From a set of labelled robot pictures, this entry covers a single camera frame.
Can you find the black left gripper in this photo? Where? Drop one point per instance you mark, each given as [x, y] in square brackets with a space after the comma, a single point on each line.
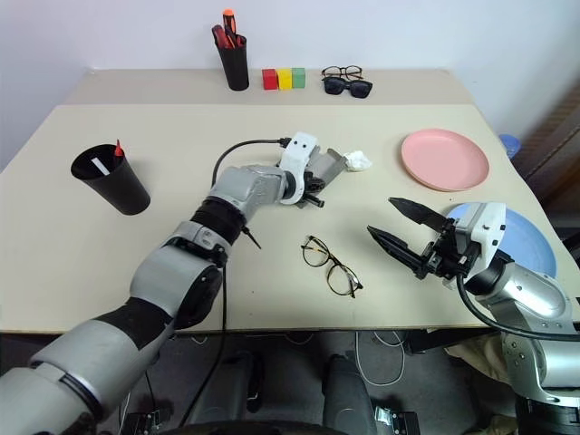
[313, 182]

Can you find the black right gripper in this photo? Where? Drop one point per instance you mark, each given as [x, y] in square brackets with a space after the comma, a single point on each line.
[437, 259]

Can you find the grey glasses case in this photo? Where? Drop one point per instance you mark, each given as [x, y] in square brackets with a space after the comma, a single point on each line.
[327, 165]

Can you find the tortoiseshell round glasses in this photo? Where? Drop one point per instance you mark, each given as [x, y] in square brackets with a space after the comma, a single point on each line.
[315, 251]

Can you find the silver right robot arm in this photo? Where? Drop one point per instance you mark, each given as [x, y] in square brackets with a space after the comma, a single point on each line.
[534, 290]

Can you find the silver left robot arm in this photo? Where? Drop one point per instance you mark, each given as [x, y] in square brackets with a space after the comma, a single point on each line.
[240, 186]

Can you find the brown framed glasses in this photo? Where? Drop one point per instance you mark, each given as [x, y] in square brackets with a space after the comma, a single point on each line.
[351, 69]

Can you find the tall black tool cup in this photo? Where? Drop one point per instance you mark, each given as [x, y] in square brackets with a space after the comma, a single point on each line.
[235, 68]

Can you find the wide black cup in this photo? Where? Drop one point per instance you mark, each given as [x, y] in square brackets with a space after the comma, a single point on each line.
[120, 190]

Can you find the white strip in cup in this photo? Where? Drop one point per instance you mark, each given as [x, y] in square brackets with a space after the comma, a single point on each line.
[100, 167]

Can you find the crumpled white paper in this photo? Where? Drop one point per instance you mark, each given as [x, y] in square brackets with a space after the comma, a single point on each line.
[358, 160]

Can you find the pink plate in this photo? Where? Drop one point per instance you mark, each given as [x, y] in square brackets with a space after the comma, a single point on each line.
[444, 158]

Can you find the black sunglasses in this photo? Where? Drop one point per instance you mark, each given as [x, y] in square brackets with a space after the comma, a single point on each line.
[335, 87]

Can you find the blue plate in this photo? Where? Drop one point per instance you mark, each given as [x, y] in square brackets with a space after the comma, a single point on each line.
[525, 244]

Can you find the green block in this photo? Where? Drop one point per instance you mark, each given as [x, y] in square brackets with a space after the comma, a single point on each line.
[298, 78]

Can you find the yellow block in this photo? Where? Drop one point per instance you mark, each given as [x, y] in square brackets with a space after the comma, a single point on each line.
[285, 80]

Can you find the red block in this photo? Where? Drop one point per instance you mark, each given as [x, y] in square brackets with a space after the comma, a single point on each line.
[269, 80]

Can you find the blue round container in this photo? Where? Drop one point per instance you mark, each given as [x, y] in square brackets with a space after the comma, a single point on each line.
[509, 146]

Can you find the beige cloth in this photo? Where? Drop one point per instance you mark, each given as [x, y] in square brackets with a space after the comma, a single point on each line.
[476, 358]

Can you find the brown wooden cabinet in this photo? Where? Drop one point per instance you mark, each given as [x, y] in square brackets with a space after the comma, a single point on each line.
[557, 149]

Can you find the dark rounded shape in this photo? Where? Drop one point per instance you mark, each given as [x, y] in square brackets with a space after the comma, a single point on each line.
[235, 380]
[346, 394]

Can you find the red marker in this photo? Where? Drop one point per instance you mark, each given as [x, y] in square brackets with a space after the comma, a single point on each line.
[119, 149]

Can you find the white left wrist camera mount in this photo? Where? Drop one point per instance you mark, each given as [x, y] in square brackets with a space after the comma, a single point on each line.
[296, 154]

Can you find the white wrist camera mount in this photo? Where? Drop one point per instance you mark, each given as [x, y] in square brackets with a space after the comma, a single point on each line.
[480, 222]
[296, 154]

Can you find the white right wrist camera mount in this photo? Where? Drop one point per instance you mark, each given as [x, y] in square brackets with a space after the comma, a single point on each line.
[480, 222]

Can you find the black table frame bar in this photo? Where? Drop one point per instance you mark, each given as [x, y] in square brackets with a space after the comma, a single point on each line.
[435, 341]

